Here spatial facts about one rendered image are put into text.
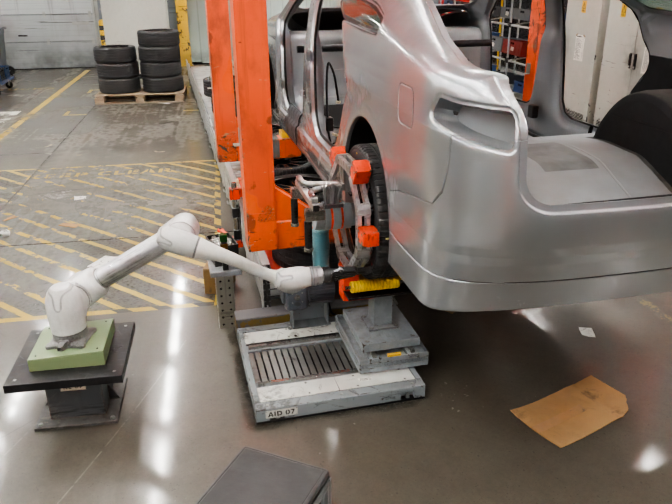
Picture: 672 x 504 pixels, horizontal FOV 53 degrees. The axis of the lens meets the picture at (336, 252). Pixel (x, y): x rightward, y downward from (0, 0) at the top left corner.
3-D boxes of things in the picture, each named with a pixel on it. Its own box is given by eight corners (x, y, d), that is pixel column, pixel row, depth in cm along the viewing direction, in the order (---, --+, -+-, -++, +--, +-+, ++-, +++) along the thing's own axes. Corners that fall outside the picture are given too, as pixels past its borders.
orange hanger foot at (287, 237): (368, 240, 380) (368, 182, 367) (277, 249, 369) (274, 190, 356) (360, 230, 395) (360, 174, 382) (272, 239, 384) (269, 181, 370)
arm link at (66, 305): (45, 338, 302) (34, 294, 294) (59, 319, 319) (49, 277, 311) (81, 336, 302) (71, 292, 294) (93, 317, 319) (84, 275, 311)
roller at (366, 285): (404, 289, 331) (405, 278, 329) (347, 295, 324) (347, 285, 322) (400, 284, 336) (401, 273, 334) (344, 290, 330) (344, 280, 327)
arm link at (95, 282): (48, 295, 314) (64, 276, 334) (70, 321, 319) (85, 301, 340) (182, 214, 301) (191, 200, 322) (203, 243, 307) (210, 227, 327)
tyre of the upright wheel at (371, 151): (382, 136, 353) (385, 256, 370) (339, 139, 348) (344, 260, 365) (428, 147, 291) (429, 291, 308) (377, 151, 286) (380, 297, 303)
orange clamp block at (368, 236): (373, 239, 303) (379, 246, 295) (356, 240, 301) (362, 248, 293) (373, 224, 300) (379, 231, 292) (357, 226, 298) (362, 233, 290)
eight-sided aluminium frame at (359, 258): (370, 286, 311) (372, 174, 290) (356, 288, 310) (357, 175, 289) (341, 244, 360) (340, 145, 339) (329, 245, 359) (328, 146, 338)
